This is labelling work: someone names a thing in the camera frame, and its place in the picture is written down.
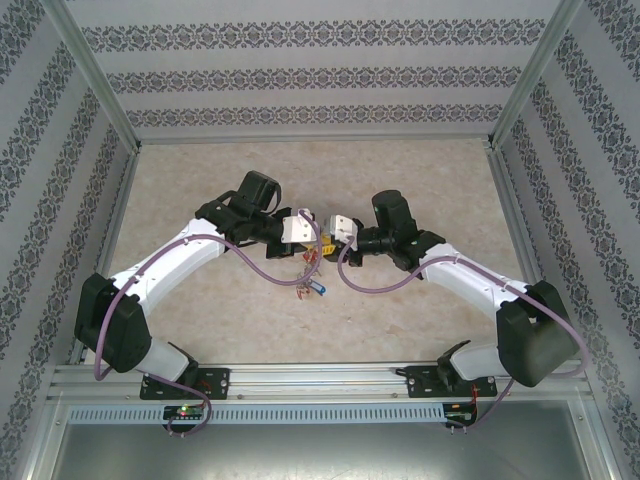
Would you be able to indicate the blue tagged key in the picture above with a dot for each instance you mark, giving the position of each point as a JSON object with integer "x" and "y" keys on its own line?
{"x": 319, "y": 287}

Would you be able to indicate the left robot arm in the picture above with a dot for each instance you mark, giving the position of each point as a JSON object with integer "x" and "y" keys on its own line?
{"x": 115, "y": 325}

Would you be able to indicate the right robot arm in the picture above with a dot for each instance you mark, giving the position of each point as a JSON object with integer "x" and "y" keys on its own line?
{"x": 535, "y": 345}

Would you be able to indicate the steel sheet panel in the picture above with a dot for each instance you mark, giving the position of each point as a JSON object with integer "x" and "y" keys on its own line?
{"x": 320, "y": 455}

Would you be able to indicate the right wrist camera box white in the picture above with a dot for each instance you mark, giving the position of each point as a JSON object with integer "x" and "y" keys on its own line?
{"x": 342, "y": 227}

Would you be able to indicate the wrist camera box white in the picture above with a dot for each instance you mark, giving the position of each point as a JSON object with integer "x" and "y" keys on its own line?
{"x": 342, "y": 227}
{"x": 297, "y": 227}

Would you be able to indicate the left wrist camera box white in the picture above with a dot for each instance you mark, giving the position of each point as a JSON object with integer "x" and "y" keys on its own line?
{"x": 297, "y": 227}

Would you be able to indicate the aluminium side rail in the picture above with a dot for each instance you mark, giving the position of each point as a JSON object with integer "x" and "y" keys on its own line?
{"x": 122, "y": 200}
{"x": 507, "y": 200}

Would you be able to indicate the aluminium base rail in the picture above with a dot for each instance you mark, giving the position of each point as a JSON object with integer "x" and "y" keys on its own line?
{"x": 320, "y": 380}

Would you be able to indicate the aluminium frame post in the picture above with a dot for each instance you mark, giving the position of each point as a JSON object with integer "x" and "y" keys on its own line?
{"x": 531, "y": 75}
{"x": 92, "y": 75}

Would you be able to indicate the aluminium frame beam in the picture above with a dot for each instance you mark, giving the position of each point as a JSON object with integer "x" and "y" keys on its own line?
{"x": 607, "y": 460}
{"x": 42, "y": 440}

